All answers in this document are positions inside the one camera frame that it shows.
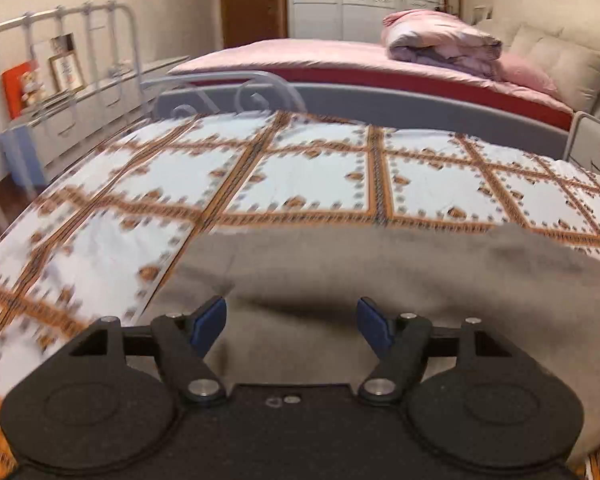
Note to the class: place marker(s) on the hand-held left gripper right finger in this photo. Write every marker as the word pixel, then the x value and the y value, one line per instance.
pixel 375 325

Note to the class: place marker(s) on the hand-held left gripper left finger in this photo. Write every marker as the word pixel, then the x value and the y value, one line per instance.
pixel 207 322

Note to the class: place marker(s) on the grey pants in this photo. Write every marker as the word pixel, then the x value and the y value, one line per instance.
pixel 330 270

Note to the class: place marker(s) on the orange heart patterned bedsheet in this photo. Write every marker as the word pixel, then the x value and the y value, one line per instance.
pixel 305 180

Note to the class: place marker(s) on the white dresser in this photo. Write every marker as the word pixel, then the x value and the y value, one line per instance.
pixel 80 115

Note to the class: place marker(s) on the blue stool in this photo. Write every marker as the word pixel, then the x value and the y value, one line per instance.
pixel 22 155

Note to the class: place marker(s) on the large bed with pink sheet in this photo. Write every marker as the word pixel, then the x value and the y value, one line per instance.
pixel 305 52

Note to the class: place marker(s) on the white nightstand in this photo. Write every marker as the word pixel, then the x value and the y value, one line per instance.
pixel 597 147

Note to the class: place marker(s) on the gold framed picture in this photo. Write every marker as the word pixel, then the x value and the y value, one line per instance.
pixel 67 72

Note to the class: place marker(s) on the folded pink quilt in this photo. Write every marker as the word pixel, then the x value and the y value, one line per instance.
pixel 440 40

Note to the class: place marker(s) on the pink pillow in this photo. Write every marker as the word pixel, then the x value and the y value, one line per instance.
pixel 525 72

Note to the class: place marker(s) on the red box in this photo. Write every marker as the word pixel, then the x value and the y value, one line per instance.
pixel 15 90

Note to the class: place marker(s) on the beige tufted headboard cushion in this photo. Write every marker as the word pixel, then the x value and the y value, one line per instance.
pixel 495 27
pixel 565 65

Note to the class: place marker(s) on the white wardrobe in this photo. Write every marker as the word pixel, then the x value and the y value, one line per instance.
pixel 365 0

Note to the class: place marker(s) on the brown wooden door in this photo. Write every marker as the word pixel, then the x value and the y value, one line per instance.
pixel 252 0

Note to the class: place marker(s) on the white metal bed frame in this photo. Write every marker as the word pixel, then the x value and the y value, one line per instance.
pixel 136 60

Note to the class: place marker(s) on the small white wall panel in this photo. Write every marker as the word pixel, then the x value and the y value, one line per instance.
pixel 481 12

